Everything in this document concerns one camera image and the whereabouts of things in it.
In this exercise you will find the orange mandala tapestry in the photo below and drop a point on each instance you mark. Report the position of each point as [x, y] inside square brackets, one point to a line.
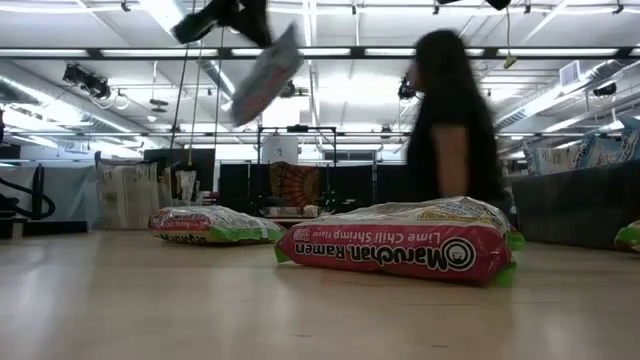
[295, 182]

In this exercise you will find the white box on stand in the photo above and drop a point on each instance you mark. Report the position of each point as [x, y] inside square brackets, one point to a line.
[280, 150]

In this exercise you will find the lime chili shrimp ramen packet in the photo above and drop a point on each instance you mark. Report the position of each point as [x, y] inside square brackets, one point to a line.
[400, 250]
[629, 237]
[200, 225]

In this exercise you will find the black partition panels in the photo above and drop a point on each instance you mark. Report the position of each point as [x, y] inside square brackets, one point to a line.
[360, 182]

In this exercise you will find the black round ceiling spotlight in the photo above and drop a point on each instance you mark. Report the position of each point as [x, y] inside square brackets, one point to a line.
[291, 90]

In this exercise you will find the gray plastic bin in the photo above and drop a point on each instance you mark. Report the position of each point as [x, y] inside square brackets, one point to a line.
[575, 210]

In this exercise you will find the white air vent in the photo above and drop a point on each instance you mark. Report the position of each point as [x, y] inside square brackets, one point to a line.
[570, 72]

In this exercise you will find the person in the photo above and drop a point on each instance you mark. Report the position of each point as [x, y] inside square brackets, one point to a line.
[450, 100]

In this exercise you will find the black metal stand frame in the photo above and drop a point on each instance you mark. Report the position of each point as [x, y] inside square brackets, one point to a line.
[297, 128]

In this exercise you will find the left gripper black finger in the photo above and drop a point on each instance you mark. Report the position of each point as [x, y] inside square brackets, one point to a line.
[259, 31]
[197, 29]

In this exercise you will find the black partition post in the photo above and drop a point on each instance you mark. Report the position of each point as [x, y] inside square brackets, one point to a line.
[38, 190]

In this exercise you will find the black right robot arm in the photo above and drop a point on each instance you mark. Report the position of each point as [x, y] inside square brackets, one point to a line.
[497, 4]

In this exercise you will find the black overhead frame beam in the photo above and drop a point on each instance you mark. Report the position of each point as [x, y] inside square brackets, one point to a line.
[225, 52]

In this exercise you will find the silver air duct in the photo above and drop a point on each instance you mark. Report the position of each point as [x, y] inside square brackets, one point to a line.
[530, 107]

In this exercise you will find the gray cloth partition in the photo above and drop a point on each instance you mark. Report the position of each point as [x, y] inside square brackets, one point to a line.
[70, 192]

